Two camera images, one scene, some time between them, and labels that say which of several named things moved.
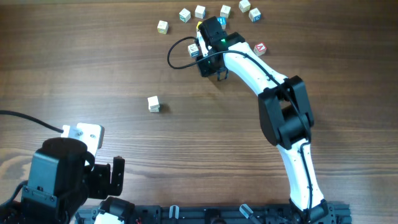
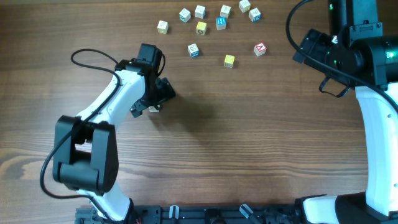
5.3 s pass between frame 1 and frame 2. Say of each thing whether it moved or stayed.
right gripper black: moved
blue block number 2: stayed
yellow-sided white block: stayed
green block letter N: stayed
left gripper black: moved
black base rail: stayed
